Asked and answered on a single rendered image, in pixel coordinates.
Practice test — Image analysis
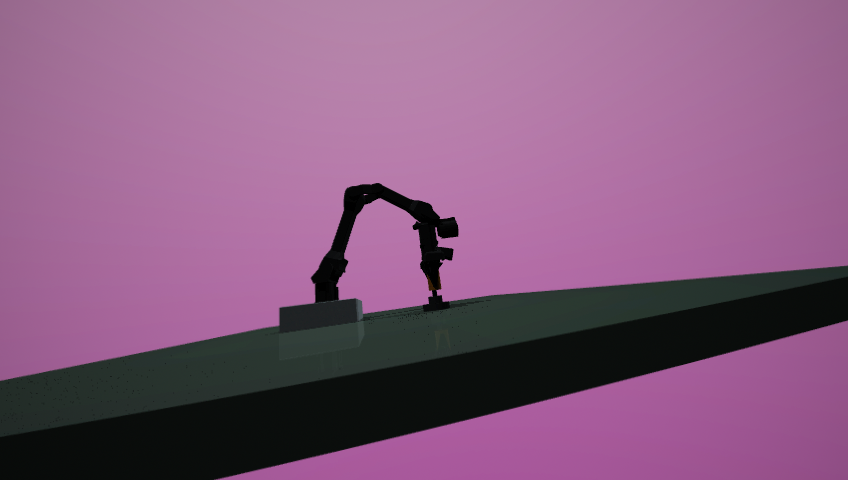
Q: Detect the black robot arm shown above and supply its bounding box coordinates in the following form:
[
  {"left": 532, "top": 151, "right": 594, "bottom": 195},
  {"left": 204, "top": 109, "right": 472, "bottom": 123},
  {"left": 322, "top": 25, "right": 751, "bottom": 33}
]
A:
[{"left": 311, "top": 183, "right": 459, "bottom": 303}]

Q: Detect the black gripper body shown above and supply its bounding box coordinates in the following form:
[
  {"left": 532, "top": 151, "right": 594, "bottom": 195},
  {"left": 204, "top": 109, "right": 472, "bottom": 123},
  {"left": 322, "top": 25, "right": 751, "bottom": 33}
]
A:
[{"left": 420, "top": 238, "right": 445, "bottom": 269}]

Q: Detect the orange knob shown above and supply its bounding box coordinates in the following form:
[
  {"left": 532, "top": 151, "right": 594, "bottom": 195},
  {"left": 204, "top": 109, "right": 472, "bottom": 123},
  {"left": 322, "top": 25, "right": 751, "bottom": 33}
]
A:
[{"left": 427, "top": 271, "right": 441, "bottom": 291}]

